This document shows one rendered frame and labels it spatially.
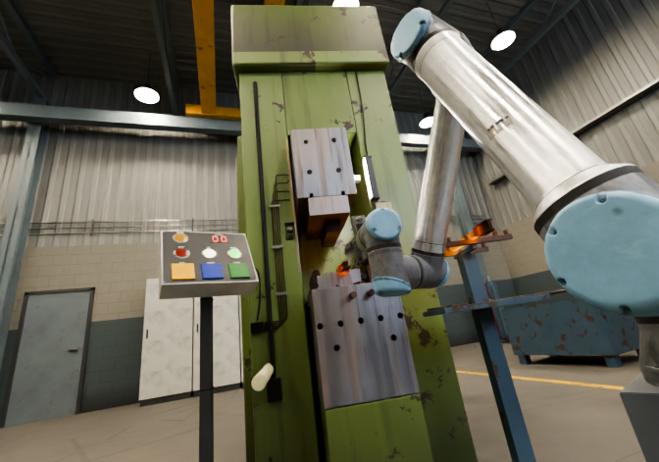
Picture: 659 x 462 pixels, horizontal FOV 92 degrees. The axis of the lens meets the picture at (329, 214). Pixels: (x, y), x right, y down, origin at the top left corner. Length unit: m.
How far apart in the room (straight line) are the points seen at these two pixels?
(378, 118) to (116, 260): 6.64
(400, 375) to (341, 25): 2.09
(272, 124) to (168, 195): 6.35
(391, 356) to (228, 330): 5.46
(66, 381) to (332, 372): 6.68
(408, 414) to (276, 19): 2.30
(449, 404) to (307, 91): 1.83
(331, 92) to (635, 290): 1.86
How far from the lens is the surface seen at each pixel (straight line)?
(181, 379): 6.73
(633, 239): 0.50
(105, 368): 7.60
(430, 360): 1.71
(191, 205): 8.00
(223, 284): 1.28
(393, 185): 1.84
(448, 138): 0.90
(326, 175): 1.63
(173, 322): 6.76
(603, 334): 4.72
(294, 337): 1.58
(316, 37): 2.36
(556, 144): 0.60
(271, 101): 2.06
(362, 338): 1.40
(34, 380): 7.90
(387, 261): 0.80
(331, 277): 1.47
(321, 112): 2.03
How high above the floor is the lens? 0.74
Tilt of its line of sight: 20 degrees up
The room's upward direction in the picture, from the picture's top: 8 degrees counter-clockwise
